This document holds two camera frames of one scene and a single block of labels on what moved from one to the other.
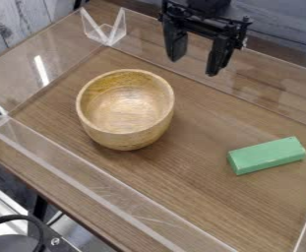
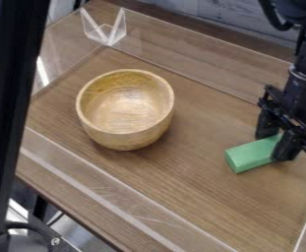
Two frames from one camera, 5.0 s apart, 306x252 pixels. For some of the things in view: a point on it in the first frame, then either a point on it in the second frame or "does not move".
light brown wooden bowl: x=123 y=108 does not move
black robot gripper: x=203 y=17 -> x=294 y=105
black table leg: x=39 y=208 does not move
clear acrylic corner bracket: x=106 y=33 does not move
